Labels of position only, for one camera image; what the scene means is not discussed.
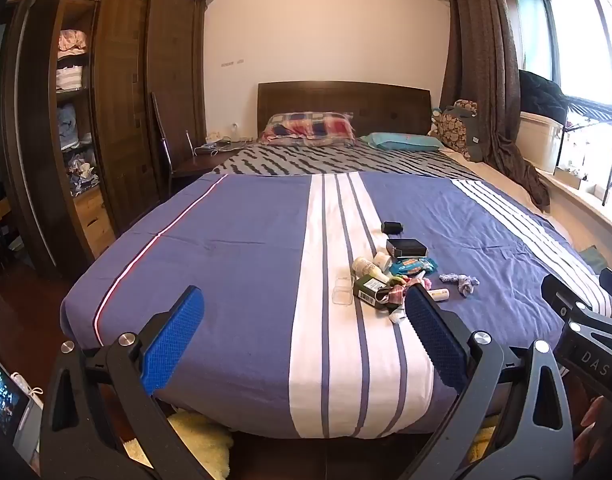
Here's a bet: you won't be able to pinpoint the dark wooden headboard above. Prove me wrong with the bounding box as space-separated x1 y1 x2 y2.
257 81 433 141

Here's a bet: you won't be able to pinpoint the blue white striped duvet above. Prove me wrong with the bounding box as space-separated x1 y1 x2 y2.
60 172 612 441

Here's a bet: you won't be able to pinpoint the black rectangular box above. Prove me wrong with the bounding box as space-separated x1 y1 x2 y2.
386 238 428 259

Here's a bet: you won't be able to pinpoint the phone with lit screen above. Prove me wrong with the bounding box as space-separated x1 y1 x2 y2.
0 355 44 461

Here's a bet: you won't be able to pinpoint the grey black patterned bed sheet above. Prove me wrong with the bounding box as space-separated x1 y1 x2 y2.
213 142 492 181

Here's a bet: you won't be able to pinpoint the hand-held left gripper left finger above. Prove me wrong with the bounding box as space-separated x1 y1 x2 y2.
38 285 222 480

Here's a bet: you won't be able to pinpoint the fluffy yellow rug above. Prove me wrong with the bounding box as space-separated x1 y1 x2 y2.
123 407 235 480

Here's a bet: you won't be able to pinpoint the white storage box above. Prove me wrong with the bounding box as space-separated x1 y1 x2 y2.
516 111 567 175

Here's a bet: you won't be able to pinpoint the dark green cloth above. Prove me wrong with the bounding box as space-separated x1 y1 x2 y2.
578 245 609 276

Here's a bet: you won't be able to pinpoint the teal pillow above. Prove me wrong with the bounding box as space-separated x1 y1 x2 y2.
358 131 444 153

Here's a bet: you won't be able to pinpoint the light blue folded clothes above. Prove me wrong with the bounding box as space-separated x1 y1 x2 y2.
57 104 93 151

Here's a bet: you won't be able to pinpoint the white striped folded clothes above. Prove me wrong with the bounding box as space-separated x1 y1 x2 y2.
56 62 84 92

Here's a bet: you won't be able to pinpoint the pink folded clothes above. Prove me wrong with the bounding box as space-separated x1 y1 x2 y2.
58 30 89 56

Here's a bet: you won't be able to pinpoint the pink green fluffy scrunchie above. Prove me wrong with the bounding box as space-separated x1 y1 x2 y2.
383 270 428 312

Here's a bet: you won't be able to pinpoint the dark wooden nightstand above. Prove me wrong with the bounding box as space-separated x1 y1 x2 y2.
168 152 242 196

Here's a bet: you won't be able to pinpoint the dark wooden wardrobe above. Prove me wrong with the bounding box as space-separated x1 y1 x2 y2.
1 0 209 281

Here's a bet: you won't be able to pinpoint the red blue plaid pillow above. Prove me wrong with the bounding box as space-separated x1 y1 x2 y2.
258 111 358 148

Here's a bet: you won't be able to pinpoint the white plastic bottle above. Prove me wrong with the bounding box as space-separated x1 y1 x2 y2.
352 256 391 285

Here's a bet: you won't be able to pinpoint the dark green carton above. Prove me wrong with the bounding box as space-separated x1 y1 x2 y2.
352 276 393 307

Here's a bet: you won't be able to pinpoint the black jacket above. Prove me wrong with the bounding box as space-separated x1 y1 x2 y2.
518 70 569 121

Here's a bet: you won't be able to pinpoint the black wire rack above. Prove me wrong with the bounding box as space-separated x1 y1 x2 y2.
553 102 612 208

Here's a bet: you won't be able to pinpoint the brown curtain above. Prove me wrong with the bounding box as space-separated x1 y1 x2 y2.
438 0 552 213

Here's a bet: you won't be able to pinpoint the clear plastic case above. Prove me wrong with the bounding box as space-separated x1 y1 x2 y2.
332 275 357 305

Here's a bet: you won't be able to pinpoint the brown patterned cushion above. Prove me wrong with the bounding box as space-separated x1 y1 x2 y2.
428 100 484 162

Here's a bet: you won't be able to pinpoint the blue snack packet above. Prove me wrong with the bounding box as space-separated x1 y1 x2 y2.
388 256 439 275

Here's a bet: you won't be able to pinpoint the person's right hand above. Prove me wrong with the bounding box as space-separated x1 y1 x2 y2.
572 395 612 467

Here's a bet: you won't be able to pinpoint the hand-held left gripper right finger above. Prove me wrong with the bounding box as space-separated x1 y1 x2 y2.
403 285 574 480

